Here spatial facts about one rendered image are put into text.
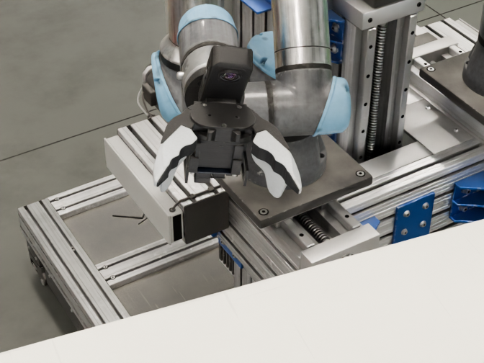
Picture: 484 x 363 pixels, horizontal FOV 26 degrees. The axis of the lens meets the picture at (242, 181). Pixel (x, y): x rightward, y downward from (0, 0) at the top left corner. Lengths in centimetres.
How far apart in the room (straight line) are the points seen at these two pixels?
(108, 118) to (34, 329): 100
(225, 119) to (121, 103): 262
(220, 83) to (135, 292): 163
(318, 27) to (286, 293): 62
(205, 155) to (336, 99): 26
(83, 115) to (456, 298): 296
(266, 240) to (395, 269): 94
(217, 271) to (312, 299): 196
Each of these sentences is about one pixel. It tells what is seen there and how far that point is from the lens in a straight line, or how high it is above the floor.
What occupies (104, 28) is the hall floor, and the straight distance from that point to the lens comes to 421.
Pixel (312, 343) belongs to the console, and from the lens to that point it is 79.
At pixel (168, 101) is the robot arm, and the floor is 121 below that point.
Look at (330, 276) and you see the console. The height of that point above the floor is 155.
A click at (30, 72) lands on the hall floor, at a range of 398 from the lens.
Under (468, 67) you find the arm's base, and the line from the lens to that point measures 201.
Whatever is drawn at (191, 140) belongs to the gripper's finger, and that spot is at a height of 147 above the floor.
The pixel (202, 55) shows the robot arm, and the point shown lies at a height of 147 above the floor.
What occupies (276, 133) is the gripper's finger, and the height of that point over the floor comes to 145.
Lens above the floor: 214
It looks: 39 degrees down
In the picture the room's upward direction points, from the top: straight up
